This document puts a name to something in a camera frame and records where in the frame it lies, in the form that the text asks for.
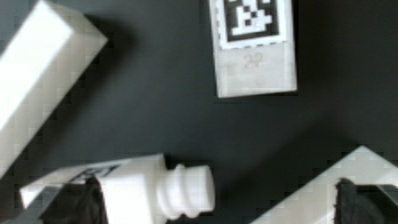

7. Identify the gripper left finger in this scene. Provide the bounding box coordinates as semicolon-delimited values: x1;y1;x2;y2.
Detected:
5;175;110;224

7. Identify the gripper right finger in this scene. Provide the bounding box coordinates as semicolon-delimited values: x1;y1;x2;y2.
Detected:
334;178;398;224

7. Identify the white square tabletop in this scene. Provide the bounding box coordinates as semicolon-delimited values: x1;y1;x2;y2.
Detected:
250;146;398;224

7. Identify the white table leg with tag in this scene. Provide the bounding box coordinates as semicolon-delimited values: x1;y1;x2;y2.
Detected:
19;154;215;224

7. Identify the white table leg right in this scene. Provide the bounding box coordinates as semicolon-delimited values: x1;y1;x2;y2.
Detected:
208;0;296;98

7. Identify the white obstacle fence right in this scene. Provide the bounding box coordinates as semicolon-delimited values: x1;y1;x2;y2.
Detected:
0;0;108;177

